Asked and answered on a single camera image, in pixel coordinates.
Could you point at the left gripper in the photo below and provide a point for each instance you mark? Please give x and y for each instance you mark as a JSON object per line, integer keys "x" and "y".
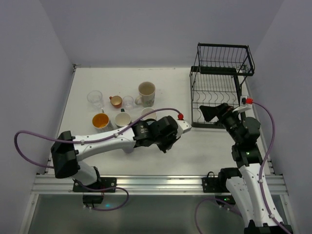
{"x": 167, "y": 142}

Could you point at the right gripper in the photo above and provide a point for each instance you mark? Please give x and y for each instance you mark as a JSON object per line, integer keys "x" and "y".
{"x": 221, "y": 113}

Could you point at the clear faceted glass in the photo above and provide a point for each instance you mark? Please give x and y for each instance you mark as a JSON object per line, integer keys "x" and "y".
{"x": 147, "y": 113}

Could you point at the light blue faceted mug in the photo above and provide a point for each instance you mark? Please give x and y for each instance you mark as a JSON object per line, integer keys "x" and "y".
{"x": 122, "y": 119}

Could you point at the beige seahorse mug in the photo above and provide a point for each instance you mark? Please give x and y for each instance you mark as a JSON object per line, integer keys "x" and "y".
{"x": 146, "y": 97}

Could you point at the small clear glass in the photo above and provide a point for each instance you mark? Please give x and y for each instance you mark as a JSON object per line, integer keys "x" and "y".
{"x": 128, "y": 102}

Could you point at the orange ceramic mug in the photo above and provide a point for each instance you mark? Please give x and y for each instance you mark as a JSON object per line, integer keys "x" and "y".
{"x": 116, "y": 101}

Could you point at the white floral mug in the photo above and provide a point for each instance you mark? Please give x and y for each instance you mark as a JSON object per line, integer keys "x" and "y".
{"x": 102, "y": 123}

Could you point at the clear plastic tumbler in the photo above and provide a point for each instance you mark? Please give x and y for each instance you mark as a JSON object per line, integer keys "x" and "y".
{"x": 95, "y": 97}

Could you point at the dark teal cup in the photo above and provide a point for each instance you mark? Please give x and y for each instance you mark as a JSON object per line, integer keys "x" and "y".
{"x": 149, "y": 121}

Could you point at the lavender plastic cup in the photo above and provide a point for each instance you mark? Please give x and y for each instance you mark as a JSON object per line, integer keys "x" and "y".
{"x": 129, "y": 151}

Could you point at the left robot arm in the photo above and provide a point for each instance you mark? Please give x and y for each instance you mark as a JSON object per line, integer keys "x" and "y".
{"x": 69, "y": 152}

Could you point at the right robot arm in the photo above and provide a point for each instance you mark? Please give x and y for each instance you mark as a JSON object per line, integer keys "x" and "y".
{"x": 247, "y": 182}

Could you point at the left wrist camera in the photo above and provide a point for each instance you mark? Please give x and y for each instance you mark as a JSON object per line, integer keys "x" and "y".
{"x": 183, "y": 127}

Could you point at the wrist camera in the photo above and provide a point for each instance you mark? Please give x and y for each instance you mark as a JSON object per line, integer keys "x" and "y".
{"x": 246, "y": 103}
{"x": 183, "y": 127}

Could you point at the black wire dish rack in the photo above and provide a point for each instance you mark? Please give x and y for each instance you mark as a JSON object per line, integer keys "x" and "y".
{"x": 217, "y": 77}

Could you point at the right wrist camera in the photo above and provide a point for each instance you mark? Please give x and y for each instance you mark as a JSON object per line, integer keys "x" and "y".
{"x": 246, "y": 103}

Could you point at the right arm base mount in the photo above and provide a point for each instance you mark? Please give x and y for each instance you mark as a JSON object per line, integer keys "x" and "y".
{"x": 217, "y": 185}

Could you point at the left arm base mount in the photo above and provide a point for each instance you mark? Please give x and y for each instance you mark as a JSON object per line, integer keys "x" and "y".
{"x": 94, "y": 200}

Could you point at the aluminium mounting rail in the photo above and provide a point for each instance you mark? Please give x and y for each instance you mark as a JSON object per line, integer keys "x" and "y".
{"x": 135, "y": 185}

